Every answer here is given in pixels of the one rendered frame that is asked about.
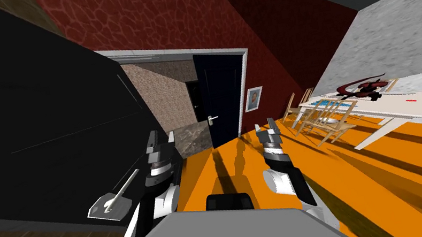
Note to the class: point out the framed portrait picture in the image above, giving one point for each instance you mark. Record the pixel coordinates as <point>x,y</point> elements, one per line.
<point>253,99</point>

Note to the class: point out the white long table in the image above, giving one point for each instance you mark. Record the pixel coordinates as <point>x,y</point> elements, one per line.
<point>399,104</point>

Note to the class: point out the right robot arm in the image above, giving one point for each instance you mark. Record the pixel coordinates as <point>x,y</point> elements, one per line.
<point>287,179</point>

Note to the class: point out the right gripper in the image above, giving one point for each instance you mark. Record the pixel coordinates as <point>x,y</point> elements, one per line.
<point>270,139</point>

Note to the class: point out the dark blue door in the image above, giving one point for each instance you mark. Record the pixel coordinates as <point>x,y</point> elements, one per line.
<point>222,94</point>

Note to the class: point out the black door leaf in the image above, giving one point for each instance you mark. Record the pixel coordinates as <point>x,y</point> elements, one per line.
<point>21,126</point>

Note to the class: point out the wooden chair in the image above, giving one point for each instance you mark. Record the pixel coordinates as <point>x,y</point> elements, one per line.
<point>336,127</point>
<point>290,108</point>
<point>314,117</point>

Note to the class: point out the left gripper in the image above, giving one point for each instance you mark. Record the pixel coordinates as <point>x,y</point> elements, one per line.
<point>159,154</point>

